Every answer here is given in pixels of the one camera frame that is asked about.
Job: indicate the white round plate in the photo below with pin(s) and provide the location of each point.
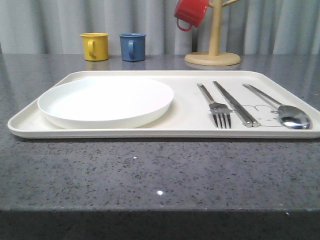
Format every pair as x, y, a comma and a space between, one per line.
106, 103

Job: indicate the cream rabbit serving tray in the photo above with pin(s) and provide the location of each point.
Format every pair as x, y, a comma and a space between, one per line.
189, 114

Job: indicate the yellow enamel mug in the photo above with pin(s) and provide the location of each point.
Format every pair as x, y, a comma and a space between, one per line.
95, 46

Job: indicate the blue enamel mug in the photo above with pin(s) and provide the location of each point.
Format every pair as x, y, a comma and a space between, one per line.
133, 46

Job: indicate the silver metal spoon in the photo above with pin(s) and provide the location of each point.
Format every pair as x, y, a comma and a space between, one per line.
290, 116

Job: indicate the red enamel mug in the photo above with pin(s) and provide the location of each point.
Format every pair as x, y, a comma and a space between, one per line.
191, 12

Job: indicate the wooden mug tree stand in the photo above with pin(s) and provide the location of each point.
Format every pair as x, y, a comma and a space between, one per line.
214, 57

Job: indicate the silver metal fork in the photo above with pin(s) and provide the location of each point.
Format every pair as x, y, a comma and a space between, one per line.
220, 112

